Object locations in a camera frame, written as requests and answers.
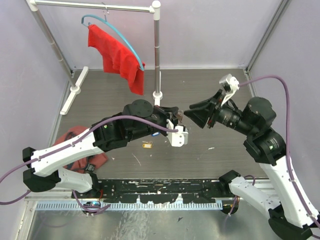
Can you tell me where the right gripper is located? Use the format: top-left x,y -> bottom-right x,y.
182,87 -> 254,135

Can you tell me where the wire keyring with keys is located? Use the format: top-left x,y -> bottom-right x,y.
175,110 -> 184,123

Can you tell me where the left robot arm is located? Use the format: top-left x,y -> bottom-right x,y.
22,99 -> 188,198

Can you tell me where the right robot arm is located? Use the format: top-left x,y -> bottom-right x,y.
184,90 -> 320,240

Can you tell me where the key with yellow tag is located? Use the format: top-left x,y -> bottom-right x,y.
142,141 -> 153,149

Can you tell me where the red shirt on hanger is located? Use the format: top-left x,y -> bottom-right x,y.
88,24 -> 144,96

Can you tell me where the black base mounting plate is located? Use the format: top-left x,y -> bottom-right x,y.
75,178 -> 231,204

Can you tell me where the maroon shirt on table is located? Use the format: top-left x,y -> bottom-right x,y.
53,125 -> 108,174

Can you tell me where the metal clothes rack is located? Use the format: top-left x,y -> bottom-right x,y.
26,0 -> 163,115

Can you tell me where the blue clothes hanger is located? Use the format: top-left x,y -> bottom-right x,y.
81,13 -> 145,72

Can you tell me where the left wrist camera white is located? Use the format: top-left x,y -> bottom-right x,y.
166,119 -> 189,147

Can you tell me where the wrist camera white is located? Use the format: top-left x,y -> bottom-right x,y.
166,119 -> 189,147
219,73 -> 240,106

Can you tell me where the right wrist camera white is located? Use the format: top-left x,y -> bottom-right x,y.
219,73 -> 240,106

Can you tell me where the white slotted cable duct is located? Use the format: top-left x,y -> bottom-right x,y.
35,200 -> 223,211

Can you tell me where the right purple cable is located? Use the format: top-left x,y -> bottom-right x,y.
223,74 -> 320,240

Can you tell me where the purple cable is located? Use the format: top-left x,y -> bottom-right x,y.
223,74 -> 320,240
0,114 -> 180,227

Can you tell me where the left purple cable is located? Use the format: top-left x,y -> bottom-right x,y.
0,114 -> 180,227

